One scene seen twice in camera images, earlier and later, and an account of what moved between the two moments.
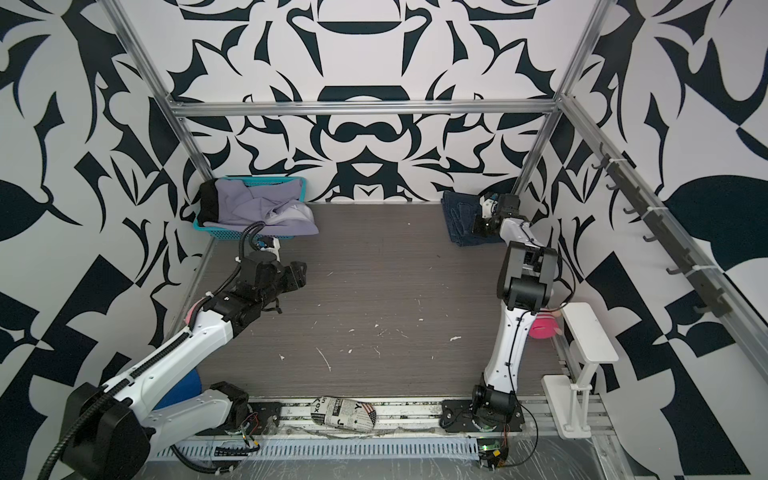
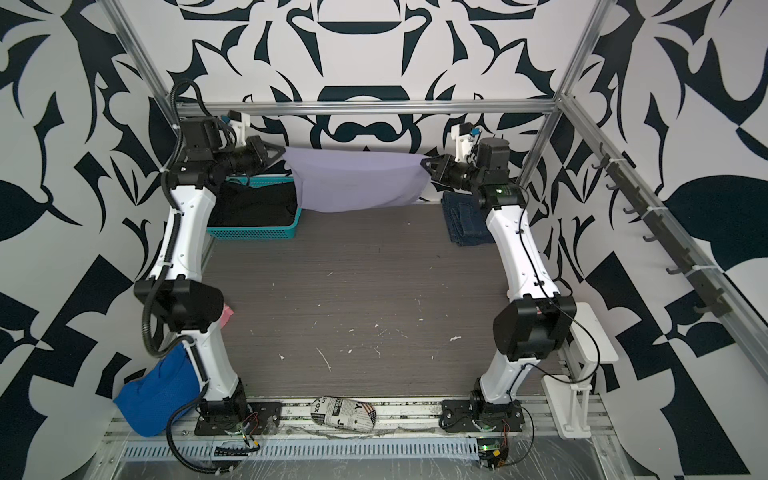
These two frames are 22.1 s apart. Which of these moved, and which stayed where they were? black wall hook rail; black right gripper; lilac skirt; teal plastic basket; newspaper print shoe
Moved: black right gripper; lilac skirt
Stayed: newspaper print shoe; black wall hook rail; teal plastic basket
